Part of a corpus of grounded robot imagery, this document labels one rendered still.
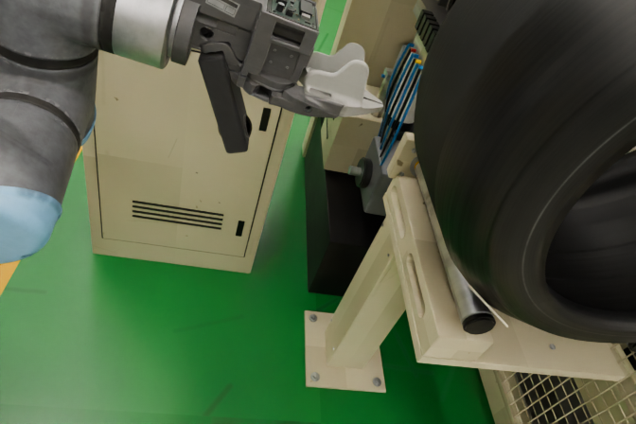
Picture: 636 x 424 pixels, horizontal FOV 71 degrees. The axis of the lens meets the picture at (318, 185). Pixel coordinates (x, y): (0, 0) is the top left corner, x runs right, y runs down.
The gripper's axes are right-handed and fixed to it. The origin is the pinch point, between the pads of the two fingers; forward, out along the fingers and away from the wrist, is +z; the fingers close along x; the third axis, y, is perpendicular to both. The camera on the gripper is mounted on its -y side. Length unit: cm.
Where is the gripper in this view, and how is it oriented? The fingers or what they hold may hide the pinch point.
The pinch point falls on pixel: (367, 108)
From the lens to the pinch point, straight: 48.7
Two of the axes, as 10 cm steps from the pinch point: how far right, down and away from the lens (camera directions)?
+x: -0.4, -6.8, 7.4
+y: 3.8, -6.9, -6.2
